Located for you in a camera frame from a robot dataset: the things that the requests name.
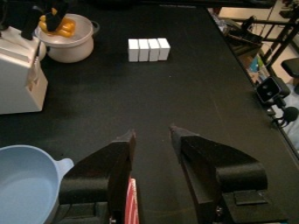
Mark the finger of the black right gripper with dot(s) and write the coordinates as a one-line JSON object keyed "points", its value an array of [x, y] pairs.
{"points": [[30, 29], [57, 16]]}

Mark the black table-edge camera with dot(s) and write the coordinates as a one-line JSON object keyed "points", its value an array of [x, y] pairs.
{"points": [[272, 89]]}

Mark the white toy toaster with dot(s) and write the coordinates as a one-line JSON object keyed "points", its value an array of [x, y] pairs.
{"points": [[18, 78]]}

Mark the black camera mount knob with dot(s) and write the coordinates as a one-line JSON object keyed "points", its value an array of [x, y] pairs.
{"points": [[289, 114]]}

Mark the light blue toy pot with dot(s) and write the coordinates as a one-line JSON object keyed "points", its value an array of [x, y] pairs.
{"points": [[23, 186]]}

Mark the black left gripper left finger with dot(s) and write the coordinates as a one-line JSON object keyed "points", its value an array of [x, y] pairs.
{"points": [[98, 175]]}

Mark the white toy cooking pot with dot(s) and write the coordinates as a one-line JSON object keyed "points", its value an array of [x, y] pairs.
{"points": [[73, 48]]}

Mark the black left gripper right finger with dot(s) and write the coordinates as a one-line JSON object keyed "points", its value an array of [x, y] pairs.
{"points": [[218, 169]]}

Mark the white rectangular block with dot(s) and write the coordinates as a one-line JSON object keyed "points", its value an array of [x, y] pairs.
{"points": [[163, 48], [154, 49], [143, 50], [134, 51]]}

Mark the black clamp gear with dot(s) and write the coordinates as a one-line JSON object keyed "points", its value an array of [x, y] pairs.
{"points": [[245, 32]]}

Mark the orange toy squash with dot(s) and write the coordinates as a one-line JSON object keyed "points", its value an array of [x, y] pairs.
{"points": [[67, 27]]}

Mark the black chair seat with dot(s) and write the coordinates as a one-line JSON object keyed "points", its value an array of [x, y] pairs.
{"points": [[292, 67]]}

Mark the black metal frame strut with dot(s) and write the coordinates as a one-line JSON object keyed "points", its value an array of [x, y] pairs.
{"points": [[281, 40]]}

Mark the salmon sushi toy block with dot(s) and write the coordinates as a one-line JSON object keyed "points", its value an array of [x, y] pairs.
{"points": [[133, 201]]}

